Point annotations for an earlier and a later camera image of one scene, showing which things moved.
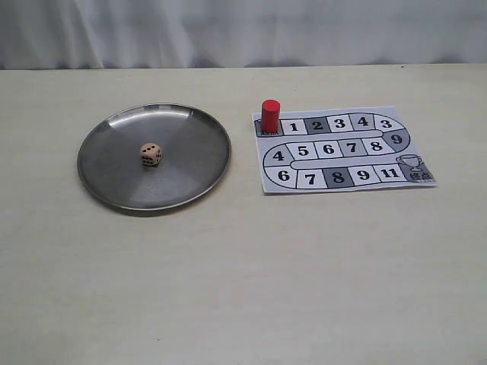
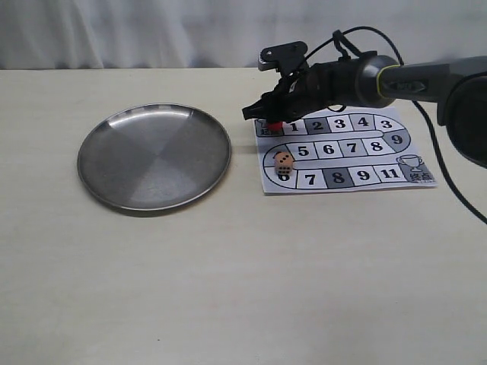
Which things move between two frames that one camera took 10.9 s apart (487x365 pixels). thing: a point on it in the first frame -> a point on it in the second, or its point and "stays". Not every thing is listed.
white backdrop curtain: [152, 34] stays
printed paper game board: [340, 149] stays
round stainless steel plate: [195, 153] stays
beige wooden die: [151, 153] -> [284, 163]
